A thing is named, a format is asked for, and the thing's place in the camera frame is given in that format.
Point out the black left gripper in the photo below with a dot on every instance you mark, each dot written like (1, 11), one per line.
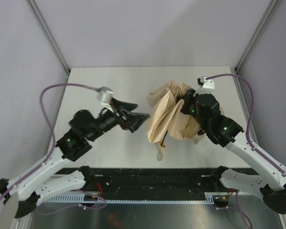
(122, 118)

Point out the grey slotted cable duct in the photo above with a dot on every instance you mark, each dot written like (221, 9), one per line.
(81, 198)

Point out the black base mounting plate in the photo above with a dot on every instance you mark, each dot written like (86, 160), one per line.
(155, 182)

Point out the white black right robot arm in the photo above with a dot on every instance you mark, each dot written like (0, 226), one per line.
(270, 182)

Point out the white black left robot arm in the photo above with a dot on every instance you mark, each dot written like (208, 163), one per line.
(33, 186)

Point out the right aluminium corner post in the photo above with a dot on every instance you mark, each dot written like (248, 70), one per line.
(259, 30)

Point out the left aluminium corner post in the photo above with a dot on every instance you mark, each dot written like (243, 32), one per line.
(48, 34)

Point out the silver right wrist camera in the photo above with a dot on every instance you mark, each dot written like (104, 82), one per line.
(205, 86)

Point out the beige folding umbrella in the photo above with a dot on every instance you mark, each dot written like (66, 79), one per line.
(166, 117)

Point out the aluminium corner post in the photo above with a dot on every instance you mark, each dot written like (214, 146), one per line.
(48, 34)
(259, 30)

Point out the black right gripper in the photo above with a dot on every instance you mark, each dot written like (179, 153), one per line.
(187, 106)

